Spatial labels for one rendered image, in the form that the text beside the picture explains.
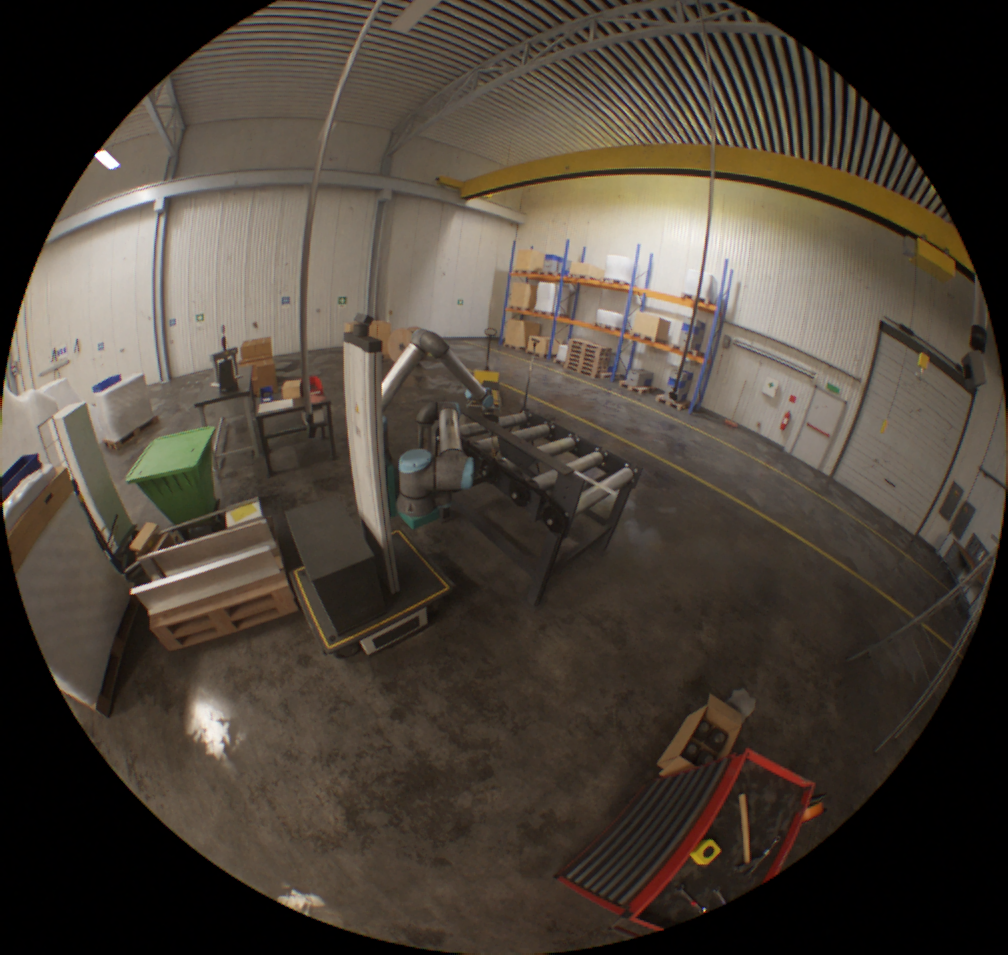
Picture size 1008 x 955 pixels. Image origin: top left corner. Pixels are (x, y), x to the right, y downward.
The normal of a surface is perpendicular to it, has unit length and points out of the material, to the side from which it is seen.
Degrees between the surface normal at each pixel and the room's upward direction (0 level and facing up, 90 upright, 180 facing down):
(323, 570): 0
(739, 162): 90
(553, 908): 0
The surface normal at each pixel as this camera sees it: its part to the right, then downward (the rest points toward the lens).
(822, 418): -0.74, 0.22
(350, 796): 0.13, -0.88
